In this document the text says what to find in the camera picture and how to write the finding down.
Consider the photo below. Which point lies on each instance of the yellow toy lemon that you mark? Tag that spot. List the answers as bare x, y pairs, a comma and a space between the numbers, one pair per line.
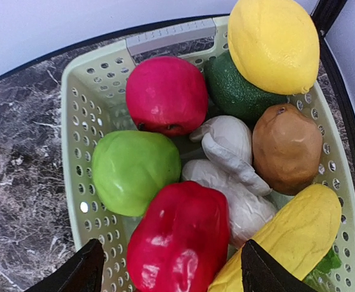
274, 45

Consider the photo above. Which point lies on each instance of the brown toy potato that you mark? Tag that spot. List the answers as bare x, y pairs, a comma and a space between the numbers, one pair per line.
287, 148

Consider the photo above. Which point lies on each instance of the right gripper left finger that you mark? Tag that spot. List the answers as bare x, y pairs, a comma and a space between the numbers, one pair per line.
82, 272

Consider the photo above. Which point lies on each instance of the red toy pepper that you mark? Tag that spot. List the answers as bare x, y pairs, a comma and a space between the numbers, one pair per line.
182, 241

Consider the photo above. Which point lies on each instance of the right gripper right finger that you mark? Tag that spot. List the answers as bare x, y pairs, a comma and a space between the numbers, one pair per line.
275, 266

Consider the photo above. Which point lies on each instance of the red toy apple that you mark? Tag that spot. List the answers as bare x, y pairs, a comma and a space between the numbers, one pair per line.
167, 95

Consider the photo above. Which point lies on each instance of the grey toy mushroom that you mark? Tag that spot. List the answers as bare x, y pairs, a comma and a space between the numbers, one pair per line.
227, 167

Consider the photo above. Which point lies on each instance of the yellow toy corn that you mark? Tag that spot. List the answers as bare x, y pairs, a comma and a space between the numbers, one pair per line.
314, 215

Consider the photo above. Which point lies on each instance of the green toy apple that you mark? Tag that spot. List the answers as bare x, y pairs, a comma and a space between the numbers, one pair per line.
130, 167

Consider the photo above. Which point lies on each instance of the dark green toy lime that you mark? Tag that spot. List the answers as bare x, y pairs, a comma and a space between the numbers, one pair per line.
233, 94

